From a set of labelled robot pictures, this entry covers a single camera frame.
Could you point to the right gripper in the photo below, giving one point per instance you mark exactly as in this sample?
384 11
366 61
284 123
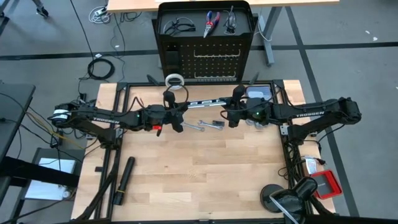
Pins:
252 110

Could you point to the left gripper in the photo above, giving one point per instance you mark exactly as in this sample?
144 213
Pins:
174 113

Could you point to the silver combination wrench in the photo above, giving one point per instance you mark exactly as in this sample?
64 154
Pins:
192 126
210 125

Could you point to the white masking tape roll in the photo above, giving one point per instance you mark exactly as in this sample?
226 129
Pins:
174 76

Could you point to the black clear safety glasses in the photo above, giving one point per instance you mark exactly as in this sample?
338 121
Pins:
178 28
230 25

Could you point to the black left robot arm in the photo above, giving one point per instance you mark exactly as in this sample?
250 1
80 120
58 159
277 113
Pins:
105 119

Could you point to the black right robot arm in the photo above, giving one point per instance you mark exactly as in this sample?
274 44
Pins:
311 114

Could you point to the grey work glove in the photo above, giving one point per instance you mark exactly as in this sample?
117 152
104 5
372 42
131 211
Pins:
258 92

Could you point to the red tape tag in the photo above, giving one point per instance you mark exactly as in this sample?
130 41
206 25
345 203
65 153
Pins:
157 127

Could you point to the black pegboard cart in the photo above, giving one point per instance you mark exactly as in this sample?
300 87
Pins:
244 21

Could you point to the black cylinder with yellow band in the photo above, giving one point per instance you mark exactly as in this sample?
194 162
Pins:
124 179

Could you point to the white plastic packet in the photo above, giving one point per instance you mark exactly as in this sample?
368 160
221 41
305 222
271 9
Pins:
311 165

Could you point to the wooden table with grey legs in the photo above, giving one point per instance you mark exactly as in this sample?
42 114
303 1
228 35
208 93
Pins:
280 4

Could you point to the black desk lamp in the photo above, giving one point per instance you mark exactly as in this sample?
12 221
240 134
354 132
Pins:
292 199

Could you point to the red tray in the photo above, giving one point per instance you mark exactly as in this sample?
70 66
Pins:
326 185

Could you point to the white paper sheet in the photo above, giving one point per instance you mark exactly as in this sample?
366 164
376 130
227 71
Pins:
46 186

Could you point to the black side desk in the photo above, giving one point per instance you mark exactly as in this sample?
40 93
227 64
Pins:
15 102

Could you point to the silver pegboard hook rail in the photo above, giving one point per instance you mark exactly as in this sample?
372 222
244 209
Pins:
217 56
214 76

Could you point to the black wedge bracket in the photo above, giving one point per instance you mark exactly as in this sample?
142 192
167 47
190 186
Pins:
153 80
254 79

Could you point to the silver corner bracket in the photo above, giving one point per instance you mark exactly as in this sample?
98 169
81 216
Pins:
283 130

